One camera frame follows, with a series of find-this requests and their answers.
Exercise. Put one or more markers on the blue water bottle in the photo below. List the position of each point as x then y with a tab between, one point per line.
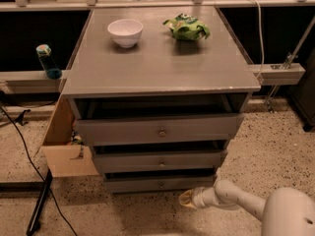
47	62

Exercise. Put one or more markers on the grey drawer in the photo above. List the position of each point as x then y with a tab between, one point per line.
164	180
156	130
156	161

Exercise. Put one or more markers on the grey top drawer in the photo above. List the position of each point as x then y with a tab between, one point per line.
156	130

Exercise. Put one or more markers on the black flat bar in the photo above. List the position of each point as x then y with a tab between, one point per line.
34	224

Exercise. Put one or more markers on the grey bottom drawer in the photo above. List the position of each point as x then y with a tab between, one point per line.
164	180

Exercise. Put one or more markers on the white ceramic bowl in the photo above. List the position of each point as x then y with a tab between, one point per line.
125	32

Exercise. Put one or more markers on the grey middle drawer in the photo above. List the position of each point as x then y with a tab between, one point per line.
156	161

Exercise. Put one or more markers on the diagonal metal strut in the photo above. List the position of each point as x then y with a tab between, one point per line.
286	64

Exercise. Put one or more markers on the yellow foam padded gripper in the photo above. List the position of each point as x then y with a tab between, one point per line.
198	200

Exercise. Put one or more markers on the green crumpled chip bag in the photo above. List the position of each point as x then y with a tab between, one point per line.
186	27

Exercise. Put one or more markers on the grey wooden drawer cabinet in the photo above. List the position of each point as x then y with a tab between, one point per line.
159	76

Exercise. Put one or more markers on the open cardboard box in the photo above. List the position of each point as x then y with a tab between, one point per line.
63	158

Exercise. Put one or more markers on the dark cabinet at right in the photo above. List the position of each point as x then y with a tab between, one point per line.
303	95

